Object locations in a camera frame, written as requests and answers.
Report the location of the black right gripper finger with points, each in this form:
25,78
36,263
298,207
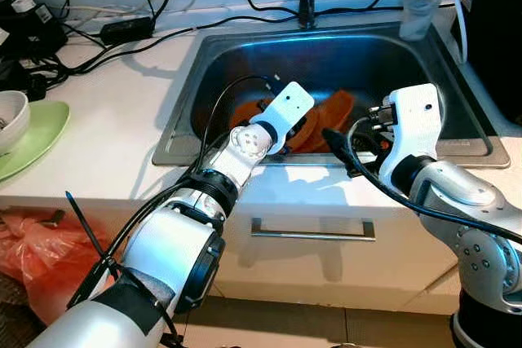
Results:
341,140

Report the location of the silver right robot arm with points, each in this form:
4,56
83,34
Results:
465,201

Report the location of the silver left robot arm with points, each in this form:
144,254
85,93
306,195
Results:
163,250

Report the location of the stainless steel sink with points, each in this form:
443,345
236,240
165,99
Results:
245,63

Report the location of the white sink cabinet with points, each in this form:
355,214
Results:
326,266

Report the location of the clear plastic cup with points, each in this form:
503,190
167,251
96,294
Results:
418,18

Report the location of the tall black appliance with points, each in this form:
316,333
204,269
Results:
493,38

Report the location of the black power adapter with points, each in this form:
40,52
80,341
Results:
126,30

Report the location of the black zip tie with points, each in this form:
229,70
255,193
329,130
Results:
90,230

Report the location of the green plate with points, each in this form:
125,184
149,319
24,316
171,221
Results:
45,136

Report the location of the red plastic bag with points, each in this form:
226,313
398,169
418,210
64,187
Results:
37,258

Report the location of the black labelled device box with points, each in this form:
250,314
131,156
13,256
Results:
28,26

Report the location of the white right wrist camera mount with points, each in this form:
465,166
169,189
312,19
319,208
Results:
412,128

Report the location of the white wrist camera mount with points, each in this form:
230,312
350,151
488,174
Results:
412,128
287,112

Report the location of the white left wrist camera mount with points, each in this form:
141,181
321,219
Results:
287,112

